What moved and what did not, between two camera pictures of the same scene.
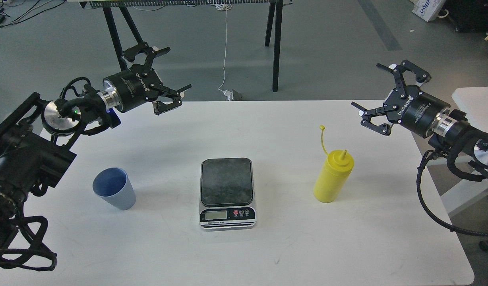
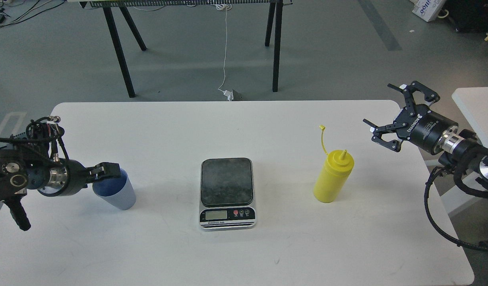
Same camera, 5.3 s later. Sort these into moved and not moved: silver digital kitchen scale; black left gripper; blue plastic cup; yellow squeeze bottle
Moved: black left gripper
Not moved: blue plastic cup; silver digital kitchen scale; yellow squeeze bottle
